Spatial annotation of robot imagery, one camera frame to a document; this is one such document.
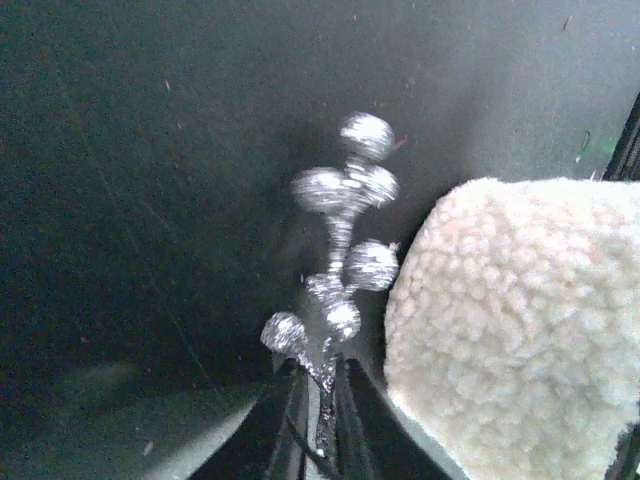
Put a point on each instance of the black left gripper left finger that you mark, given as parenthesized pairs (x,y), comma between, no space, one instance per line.
(263,447)

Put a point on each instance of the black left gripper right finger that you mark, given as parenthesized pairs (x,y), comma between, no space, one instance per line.
(370,441)

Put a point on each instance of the white tree pot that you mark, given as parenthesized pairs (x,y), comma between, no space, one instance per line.
(512,330)

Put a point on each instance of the silver bead sprig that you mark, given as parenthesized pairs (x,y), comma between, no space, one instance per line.
(340,196)

